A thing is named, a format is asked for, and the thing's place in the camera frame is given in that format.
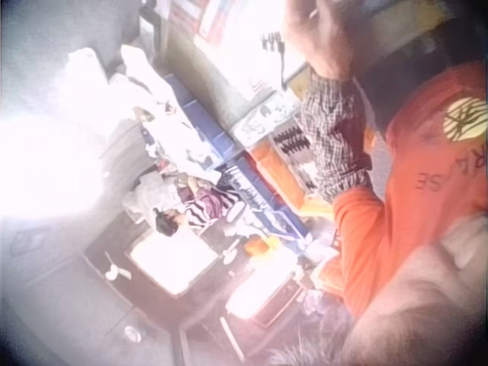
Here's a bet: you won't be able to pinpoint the heap of white cloth bags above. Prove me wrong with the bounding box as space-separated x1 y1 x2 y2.
66 44 223 182

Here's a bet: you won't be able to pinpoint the white square board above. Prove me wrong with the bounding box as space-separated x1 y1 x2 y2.
128 230 220 299

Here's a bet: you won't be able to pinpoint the black white zigzag packet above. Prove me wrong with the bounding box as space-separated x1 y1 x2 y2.
271 124 313 158

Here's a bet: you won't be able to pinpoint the white box with dark frame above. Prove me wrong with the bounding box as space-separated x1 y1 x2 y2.
226 262 304 329

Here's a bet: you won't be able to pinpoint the person's left hand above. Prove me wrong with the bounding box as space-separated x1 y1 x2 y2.
281 0 368 82

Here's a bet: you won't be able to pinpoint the small white scoop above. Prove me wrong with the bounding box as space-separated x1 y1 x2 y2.
104 250 133 282

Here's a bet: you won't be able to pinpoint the small orange container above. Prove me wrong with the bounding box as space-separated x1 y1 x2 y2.
243 235 272 257

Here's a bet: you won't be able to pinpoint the orange folded cloth packet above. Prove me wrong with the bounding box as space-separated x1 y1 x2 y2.
249 146 307 207

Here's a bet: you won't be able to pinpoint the shelf of colourful boxes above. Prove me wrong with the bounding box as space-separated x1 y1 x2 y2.
166 0 249 43

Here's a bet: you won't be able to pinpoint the grey striped furry cloth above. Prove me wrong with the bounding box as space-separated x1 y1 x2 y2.
266 330 346 366

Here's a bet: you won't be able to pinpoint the black hanging hooks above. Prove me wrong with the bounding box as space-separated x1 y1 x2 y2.
260 31 291 89

